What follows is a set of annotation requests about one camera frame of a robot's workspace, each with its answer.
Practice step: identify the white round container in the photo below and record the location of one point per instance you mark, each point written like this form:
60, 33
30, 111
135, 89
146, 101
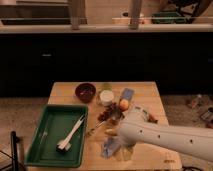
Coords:
106, 97

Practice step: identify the purple grapes toy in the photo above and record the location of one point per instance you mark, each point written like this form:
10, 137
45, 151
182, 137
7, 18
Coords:
107, 113

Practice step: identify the metal spoon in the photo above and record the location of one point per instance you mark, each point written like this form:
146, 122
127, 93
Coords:
113, 120

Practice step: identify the black chair frame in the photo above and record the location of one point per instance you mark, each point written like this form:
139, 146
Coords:
16, 164

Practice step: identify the dark purple bowl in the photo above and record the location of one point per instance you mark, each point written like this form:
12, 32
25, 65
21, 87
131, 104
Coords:
85, 92

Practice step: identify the green crate background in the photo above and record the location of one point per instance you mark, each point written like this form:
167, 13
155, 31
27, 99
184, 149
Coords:
168, 17

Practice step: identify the green cup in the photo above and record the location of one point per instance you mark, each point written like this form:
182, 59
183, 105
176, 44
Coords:
106, 86

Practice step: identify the orange fruit toy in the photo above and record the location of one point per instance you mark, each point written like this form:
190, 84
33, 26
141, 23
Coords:
124, 104

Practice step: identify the yellow corn toy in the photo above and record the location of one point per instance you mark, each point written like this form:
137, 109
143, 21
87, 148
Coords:
111, 132

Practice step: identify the green plastic tray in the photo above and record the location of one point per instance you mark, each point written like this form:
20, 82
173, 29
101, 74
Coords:
55, 123

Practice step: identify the light blue towel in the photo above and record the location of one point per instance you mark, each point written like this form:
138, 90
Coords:
109, 147

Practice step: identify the white plastic brush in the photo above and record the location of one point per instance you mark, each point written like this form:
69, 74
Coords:
64, 144

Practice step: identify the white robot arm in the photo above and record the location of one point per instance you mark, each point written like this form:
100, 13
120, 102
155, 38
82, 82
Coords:
135, 128

